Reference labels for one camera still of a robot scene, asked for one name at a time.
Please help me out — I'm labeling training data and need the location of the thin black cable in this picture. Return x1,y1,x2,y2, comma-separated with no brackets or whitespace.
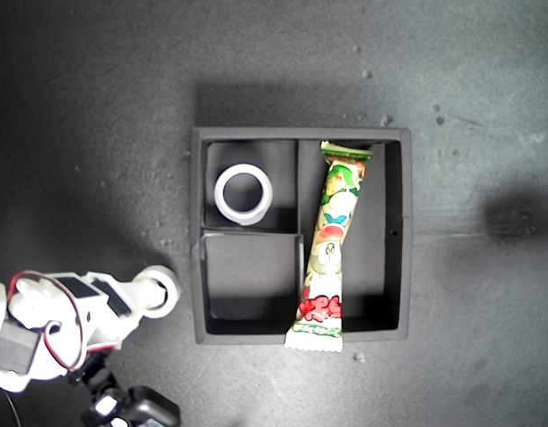
0,391,24,427

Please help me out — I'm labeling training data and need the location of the white tape roll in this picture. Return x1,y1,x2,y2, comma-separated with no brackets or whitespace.
214,163,274,227
134,265,182,319

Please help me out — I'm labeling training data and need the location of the red wire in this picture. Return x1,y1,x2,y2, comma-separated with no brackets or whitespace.
6,270,124,373

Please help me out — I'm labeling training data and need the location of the small black camera box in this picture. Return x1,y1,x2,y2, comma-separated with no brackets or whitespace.
67,350,182,427

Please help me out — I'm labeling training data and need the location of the black tray with wells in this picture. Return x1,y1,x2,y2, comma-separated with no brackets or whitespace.
189,127,413,346

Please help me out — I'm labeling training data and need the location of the cartoon printed snack bar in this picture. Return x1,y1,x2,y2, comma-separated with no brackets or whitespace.
284,140,374,353

